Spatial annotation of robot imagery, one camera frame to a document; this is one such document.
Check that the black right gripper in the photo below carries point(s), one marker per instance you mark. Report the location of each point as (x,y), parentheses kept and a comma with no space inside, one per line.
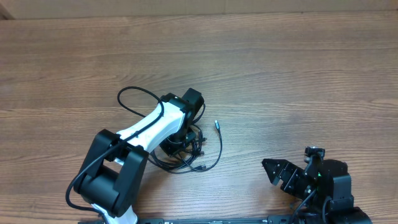
(291,172)

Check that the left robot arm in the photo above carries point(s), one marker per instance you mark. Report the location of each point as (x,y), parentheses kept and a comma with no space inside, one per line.
(111,174)

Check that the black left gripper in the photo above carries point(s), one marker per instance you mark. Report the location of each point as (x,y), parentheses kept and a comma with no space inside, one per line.
(172,149)

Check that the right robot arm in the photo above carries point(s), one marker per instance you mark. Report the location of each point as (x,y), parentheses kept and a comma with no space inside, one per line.
(324,187)

